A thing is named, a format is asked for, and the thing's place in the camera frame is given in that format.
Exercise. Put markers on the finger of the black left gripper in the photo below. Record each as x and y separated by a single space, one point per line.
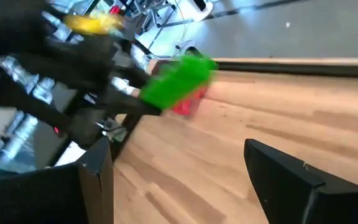
132 77
132 104

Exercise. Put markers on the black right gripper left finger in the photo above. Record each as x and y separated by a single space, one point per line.
42 202

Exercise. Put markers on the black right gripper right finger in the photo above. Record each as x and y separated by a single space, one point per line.
322 205

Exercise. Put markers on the large green block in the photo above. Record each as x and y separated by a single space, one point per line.
179 81

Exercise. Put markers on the red two-stud block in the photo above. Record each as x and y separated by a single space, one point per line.
186 107

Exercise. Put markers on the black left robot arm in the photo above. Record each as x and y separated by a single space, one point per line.
5 18

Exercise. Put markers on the small yellow object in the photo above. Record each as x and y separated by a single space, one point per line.
92 24

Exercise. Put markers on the white tower fan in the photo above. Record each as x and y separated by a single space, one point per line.
202 7

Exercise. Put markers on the small white scrap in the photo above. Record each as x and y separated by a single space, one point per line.
287 24

